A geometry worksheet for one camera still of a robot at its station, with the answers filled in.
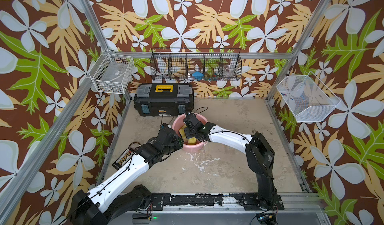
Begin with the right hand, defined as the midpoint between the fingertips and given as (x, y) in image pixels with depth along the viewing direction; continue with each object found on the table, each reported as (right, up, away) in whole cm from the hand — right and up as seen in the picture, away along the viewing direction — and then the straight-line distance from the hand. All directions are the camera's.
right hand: (187, 128), depth 91 cm
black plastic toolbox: (-15, +19, +5) cm, 25 cm away
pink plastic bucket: (-5, +4, -8) cm, 10 cm away
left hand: (-1, -5, -13) cm, 14 cm away
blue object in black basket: (+7, +34, +2) cm, 34 cm away
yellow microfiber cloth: (+3, -6, -5) cm, 9 cm away
